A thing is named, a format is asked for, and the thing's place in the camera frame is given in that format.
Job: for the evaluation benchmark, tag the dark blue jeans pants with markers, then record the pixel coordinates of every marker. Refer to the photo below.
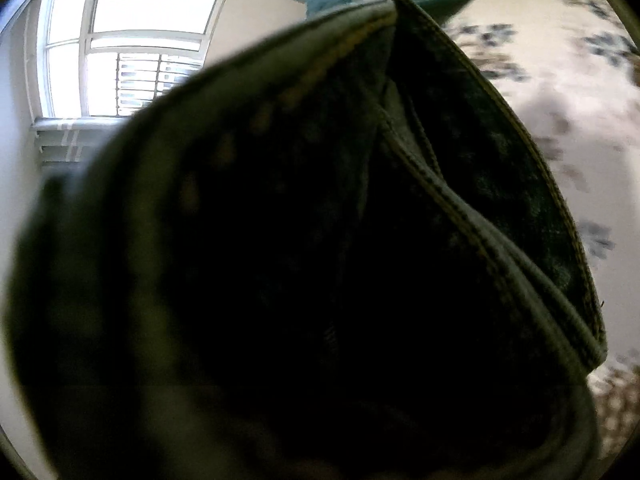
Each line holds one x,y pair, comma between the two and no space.
300,270

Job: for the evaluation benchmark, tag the teal striped curtain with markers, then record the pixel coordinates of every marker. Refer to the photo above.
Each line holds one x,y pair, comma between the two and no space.
65,140

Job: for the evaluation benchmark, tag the window with metal grille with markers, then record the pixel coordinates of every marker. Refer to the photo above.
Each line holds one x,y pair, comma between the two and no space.
140,15

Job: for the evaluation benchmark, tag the bed with floral sheet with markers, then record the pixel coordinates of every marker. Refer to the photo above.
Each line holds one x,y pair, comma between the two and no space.
575,110

